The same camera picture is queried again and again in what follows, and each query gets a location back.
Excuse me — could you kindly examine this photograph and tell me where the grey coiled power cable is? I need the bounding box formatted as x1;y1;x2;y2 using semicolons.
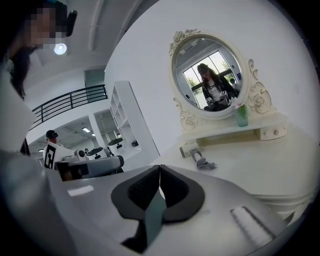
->
190;148;218;171

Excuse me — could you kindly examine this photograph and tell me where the white dressing table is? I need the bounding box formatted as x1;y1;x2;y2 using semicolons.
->
139;117;320;227

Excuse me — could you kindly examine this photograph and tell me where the white robot head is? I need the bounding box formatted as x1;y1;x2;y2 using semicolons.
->
106;138;124;156
85;146;105;161

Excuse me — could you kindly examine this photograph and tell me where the white open shelf unit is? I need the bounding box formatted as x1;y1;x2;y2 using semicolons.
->
109;80;143;154

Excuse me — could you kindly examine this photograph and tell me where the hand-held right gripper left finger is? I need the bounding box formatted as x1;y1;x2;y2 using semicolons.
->
110;164;161;254

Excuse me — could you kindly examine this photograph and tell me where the green glass vase with flower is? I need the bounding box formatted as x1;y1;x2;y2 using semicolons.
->
231;97;250;128

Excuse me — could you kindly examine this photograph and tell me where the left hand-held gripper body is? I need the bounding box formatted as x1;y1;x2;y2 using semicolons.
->
43;141;125;182

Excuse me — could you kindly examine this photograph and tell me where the round ceiling lamp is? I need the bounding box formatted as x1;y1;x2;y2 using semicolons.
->
53;42;68;56

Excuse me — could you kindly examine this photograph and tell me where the person's white shirt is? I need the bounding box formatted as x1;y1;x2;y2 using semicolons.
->
0;53;76;256

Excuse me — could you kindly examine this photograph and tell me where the black head-worn camera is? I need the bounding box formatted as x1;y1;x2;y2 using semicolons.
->
66;9;79;38

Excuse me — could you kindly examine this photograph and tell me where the grey hair dryer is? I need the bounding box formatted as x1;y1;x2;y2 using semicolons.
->
44;163;288;256

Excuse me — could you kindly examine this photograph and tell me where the person's head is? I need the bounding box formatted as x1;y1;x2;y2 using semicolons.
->
23;4;70;52

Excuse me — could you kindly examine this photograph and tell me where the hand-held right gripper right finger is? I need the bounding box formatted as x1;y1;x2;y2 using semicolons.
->
159;164;206;223

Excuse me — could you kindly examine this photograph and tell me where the ornate cream vanity mirror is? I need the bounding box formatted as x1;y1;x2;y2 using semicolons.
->
167;28;289;149

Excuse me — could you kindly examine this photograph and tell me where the white power strip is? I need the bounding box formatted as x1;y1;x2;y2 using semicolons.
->
178;140;201;159

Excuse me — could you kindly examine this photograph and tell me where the black metal railing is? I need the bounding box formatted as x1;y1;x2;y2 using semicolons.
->
29;84;109;131

